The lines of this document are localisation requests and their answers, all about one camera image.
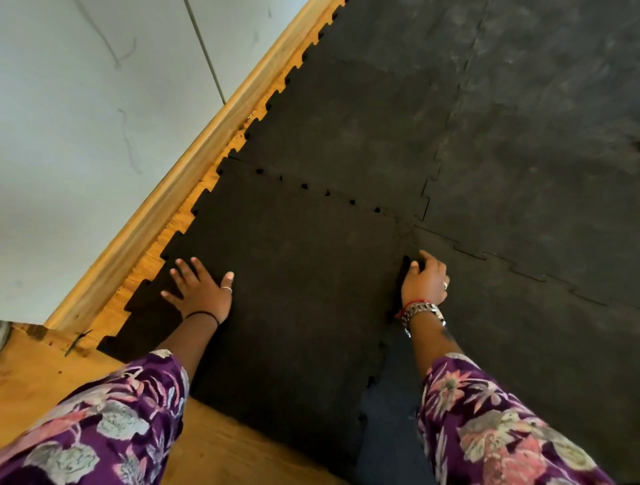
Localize black interlocking foam mat tile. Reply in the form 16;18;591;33
235;0;488;221
395;225;640;485
422;0;640;308
97;157;426;480

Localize person's right hand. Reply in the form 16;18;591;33
400;250;451;308

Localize red thread bracelet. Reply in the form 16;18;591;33
395;299;432;319

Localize person's left hand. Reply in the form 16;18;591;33
160;257;235;324

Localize person's right forearm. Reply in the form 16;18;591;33
407;317;466;380

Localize purple floral right sleeve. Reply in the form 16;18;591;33
416;352;618;485

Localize dark blue cloth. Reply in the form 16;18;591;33
356;325;437;485

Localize purple floral left sleeve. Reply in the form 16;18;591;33
0;349;191;485

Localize silver metal wristwatch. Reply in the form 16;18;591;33
401;302;447;338

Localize person's left forearm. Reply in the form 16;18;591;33
156;314;221;383

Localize purple floral sleeve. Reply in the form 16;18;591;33
416;352;618;485
0;349;191;485

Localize wooden skirting board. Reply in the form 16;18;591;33
45;0;346;335

